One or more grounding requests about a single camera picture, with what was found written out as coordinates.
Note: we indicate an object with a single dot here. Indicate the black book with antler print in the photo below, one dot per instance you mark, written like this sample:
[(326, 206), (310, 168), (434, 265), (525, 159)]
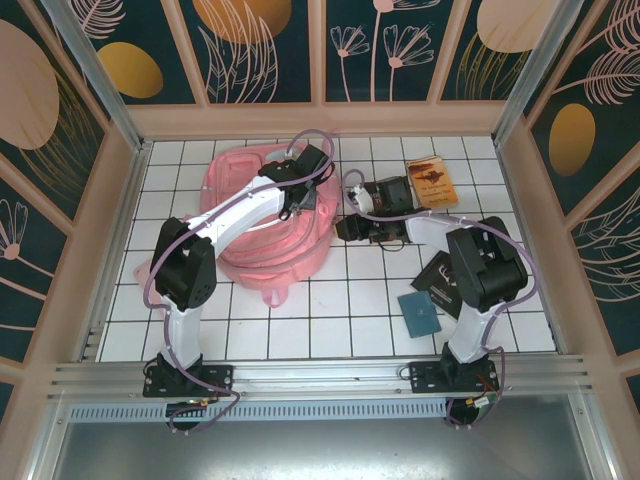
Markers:
[(432, 280)]

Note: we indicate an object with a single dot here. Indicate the aluminium mounting rail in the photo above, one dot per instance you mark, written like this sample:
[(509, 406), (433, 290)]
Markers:
[(320, 375)]

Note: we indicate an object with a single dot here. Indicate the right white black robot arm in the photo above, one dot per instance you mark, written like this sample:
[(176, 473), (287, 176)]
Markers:
[(470, 340)]

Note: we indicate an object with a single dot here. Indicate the small teal notebook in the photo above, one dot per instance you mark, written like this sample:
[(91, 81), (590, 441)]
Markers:
[(420, 315)]

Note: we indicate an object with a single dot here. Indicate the steel sheet panel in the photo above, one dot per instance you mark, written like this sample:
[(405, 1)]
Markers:
[(320, 450)]

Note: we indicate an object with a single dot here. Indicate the pink pencil case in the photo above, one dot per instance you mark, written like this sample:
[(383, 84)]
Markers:
[(142, 272)]

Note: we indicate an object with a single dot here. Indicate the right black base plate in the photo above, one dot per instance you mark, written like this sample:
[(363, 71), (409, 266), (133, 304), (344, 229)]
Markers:
[(422, 377)]

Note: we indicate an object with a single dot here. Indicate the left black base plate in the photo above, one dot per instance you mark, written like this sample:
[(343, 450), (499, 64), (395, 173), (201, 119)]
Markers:
[(220, 377)]

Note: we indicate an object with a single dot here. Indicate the aluminium frame post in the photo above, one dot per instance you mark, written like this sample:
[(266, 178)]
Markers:
[(106, 85), (536, 75)]

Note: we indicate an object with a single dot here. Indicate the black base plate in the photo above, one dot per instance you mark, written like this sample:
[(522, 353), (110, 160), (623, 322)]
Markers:
[(220, 377), (422, 377)]

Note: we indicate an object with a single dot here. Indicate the pink backpack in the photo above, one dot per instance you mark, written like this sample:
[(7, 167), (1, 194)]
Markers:
[(230, 175)]

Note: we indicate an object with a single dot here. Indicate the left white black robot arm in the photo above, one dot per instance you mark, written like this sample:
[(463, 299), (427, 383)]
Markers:
[(235, 215)]

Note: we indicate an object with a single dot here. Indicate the aluminium side rail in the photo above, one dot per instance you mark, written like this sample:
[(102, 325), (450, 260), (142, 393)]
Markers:
[(114, 250)]

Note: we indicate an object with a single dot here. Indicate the orange paperback book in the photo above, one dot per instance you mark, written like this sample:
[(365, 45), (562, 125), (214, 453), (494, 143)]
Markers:
[(432, 182)]

